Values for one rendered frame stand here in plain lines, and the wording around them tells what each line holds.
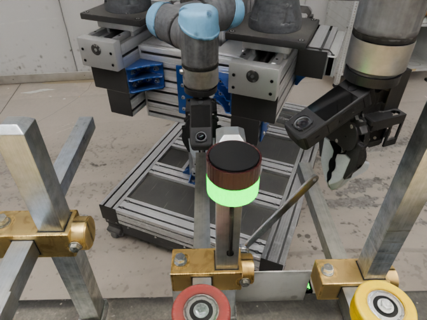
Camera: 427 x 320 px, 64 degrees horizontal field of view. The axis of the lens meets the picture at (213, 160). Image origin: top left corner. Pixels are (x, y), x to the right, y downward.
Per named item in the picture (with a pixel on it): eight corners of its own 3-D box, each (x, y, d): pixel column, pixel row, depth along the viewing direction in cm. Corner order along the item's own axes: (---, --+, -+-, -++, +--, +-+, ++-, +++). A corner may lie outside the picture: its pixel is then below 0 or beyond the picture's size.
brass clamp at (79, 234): (13, 229, 55) (1, 207, 52) (98, 227, 55) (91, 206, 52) (-5, 262, 50) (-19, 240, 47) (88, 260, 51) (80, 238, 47)
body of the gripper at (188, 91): (216, 119, 84) (217, 73, 77) (218, 140, 78) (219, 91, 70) (185, 119, 84) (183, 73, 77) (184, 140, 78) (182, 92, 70)
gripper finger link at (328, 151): (353, 181, 60) (368, 137, 54) (325, 190, 58) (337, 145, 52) (342, 170, 62) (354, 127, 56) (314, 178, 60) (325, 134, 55)
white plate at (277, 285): (173, 300, 69) (169, 271, 63) (302, 297, 69) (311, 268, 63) (173, 303, 68) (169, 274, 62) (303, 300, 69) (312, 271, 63)
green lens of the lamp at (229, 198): (206, 171, 42) (206, 157, 41) (255, 171, 42) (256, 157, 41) (206, 207, 38) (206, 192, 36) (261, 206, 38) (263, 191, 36)
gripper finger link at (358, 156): (358, 183, 52) (374, 135, 47) (349, 185, 52) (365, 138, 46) (338, 165, 56) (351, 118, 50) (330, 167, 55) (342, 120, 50)
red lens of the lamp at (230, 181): (206, 155, 41) (205, 140, 39) (256, 154, 41) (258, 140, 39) (206, 190, 36) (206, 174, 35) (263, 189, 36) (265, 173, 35)
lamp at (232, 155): (209, 254, 53) (207, 139, 39) (245, 253, 53) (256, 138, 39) (210, 289, 48) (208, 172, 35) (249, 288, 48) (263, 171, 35)
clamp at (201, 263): (174, 265, 61) (172, 248, 58) (250, 264, 62) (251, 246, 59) (172, 295, 57) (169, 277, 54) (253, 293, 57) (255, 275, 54)
